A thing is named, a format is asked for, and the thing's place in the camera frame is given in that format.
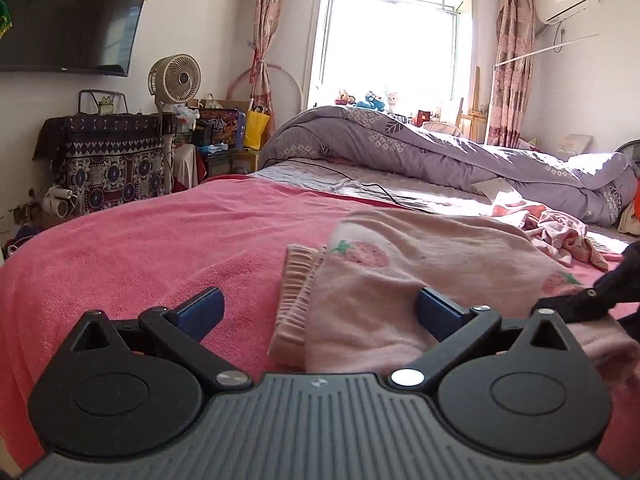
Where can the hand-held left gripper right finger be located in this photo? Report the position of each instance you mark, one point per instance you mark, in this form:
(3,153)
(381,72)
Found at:
(437,315)

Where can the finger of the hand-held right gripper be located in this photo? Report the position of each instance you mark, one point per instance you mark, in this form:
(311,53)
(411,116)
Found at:
(575,305)

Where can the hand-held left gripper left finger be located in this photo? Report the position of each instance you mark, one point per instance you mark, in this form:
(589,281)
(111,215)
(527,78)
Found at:
(202,310)

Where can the pink strawberry print pants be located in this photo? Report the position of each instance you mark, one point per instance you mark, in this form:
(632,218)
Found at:
(425,255)

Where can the orange cloth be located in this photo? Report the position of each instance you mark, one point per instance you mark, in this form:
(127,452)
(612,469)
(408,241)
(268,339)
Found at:
(636,210)

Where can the pink strawberry pajama top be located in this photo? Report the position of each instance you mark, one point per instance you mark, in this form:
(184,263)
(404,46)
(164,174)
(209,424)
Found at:
(560,230)

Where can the pink towel blanket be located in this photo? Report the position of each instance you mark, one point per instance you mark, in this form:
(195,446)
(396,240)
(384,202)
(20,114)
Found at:
(150,240)

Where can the grey bed sheet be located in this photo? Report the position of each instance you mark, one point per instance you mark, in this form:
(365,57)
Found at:
(440,195)

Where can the black round fan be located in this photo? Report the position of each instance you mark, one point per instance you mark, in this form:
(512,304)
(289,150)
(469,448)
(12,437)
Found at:
(630,150)

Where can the white paper sheet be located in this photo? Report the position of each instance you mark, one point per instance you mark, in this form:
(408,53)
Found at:
(490,187)

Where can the white cloth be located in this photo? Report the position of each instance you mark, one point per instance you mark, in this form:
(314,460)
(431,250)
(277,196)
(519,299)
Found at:
(185,165)

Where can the purple floral quilt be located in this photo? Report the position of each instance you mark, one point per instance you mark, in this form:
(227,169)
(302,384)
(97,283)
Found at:
(400,150)

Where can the patterned cloth covered cabinet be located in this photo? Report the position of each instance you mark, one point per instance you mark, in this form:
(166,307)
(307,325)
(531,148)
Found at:
(110,165)

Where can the white hair dryer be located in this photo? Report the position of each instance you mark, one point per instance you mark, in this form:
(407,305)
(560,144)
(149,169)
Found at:
(57,200)

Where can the colourful printed box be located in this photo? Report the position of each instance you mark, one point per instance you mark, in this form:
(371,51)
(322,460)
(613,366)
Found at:
(220,127)

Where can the yellow paper bag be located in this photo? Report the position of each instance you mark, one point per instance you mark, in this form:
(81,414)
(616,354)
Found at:
(256,130)

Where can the small red box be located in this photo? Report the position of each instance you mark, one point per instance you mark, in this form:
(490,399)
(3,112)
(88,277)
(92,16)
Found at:
(424,114)

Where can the wooden easel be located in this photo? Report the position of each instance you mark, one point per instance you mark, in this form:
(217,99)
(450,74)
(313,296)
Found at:
(472,115)

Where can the white cat figurine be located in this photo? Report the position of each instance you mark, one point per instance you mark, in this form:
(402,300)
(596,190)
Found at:
(393,100)

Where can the blue plush toy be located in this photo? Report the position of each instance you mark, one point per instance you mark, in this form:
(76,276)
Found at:
(372,101)

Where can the beige round fan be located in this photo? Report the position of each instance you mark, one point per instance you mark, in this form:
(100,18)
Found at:
(175,80)

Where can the orange plush toy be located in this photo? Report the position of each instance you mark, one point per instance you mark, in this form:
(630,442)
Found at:
(345,97)

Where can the pink floral curtain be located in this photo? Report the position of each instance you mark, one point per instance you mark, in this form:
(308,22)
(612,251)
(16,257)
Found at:
(512,60)
(267,25)

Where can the pink hula hoop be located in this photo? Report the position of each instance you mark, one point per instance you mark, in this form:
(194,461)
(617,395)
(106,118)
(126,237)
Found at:
(295,80)

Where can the window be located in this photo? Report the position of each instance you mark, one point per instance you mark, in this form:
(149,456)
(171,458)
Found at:
(395,40)

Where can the black television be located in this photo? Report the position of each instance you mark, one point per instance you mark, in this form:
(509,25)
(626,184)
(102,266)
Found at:
(65,15)

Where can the green fringed cloth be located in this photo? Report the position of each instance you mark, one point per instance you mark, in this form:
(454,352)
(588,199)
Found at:
(4,17)

